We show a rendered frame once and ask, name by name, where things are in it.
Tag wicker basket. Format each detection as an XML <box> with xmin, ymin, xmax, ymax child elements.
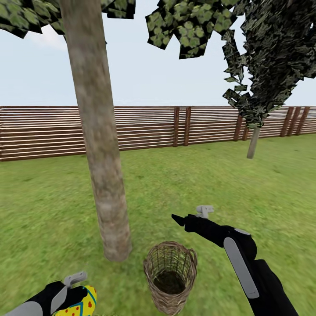
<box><xmin>143</xmin><ymin>241</ymin><xmax>198</xmax><ymax>316</ymax></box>

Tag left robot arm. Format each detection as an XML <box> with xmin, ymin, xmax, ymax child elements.
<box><xmin>3</xmin><ymin>271</ymin><xmax>88</xmax><ymax>316</ymax></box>

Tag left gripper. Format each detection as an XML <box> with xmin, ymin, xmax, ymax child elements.
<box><xmin>60</xmin><ymin>286</ymin><xmax>88</xmax><ymax>310</ymax></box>

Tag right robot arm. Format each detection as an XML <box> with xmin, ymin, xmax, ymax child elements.
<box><xmin>172</xmin><ymin>205</ymin><xmax>299</xmax><ymax>316</ymax></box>

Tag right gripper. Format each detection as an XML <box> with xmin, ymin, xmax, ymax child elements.
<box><xmin>172</xmin><ymin>214</ymin><xmax>214</xmax><ymax>240</ymax></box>

